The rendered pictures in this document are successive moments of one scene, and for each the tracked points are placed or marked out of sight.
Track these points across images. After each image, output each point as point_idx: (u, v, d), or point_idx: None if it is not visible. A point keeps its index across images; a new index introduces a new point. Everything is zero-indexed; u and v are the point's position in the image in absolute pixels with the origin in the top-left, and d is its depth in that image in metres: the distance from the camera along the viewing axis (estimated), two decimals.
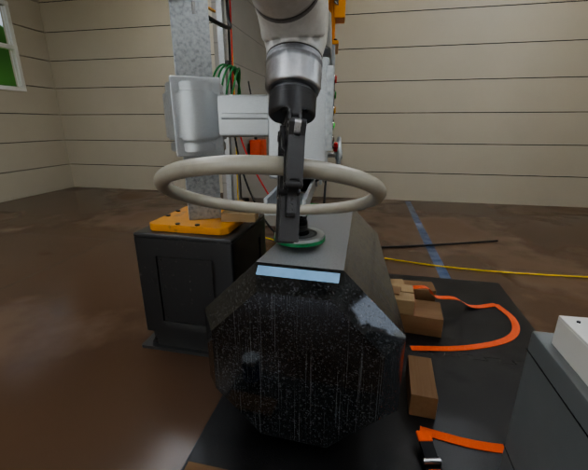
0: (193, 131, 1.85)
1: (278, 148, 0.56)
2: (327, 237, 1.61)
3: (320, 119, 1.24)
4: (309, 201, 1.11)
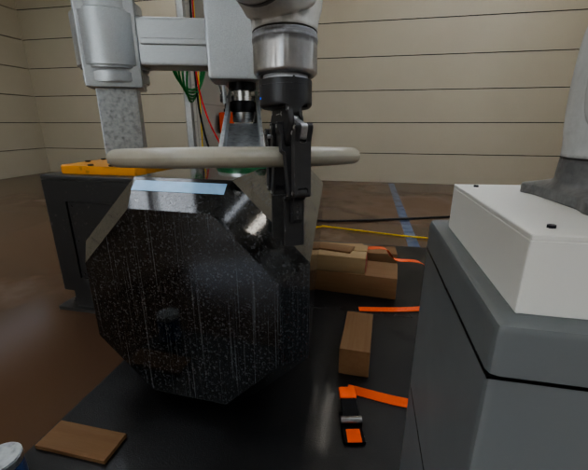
0: (107, 54, 1.62)
1: (271, 142, 0.52)
2: None
3: None
4: None
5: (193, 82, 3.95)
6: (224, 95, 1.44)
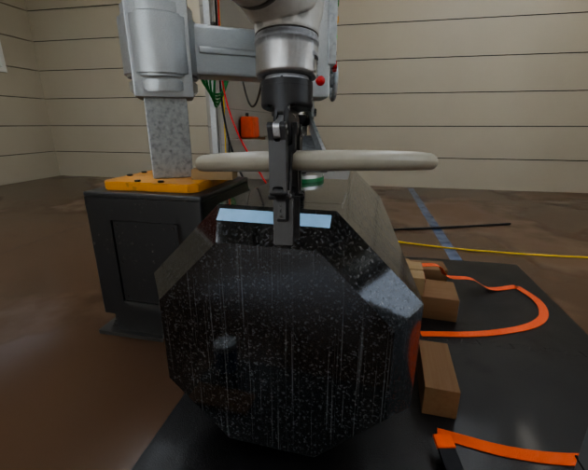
0: (172, 62, 1.52)
1: None
2: (317, 186, 1.26)
3: (323, 28, 1.16)
4: None
5: (217, 86, 3.82)
6: None
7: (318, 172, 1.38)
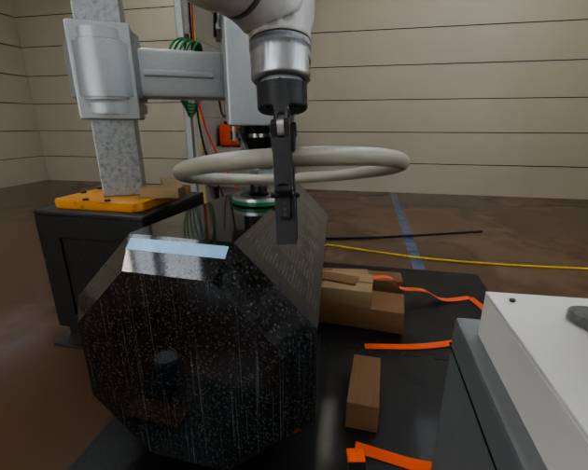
0: (112, 87, 1.57)
1: None
2: (244, 209, 1.32)
3: None
4: None
5: None
6: (234, 133, 1.50)
7: None
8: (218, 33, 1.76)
